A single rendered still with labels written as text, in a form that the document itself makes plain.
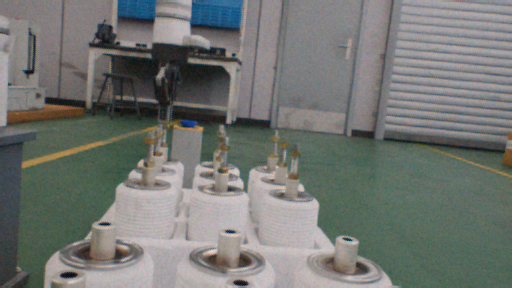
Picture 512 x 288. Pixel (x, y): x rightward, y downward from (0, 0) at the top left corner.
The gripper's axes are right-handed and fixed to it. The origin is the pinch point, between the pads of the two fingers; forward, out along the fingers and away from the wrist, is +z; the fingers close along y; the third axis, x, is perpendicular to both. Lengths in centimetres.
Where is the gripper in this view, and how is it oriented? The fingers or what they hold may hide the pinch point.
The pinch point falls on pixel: (165, 113)
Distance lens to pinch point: 98.7
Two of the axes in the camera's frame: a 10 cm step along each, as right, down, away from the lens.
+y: -1.1, 1.1, -9.9
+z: -1.1, 9.9, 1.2
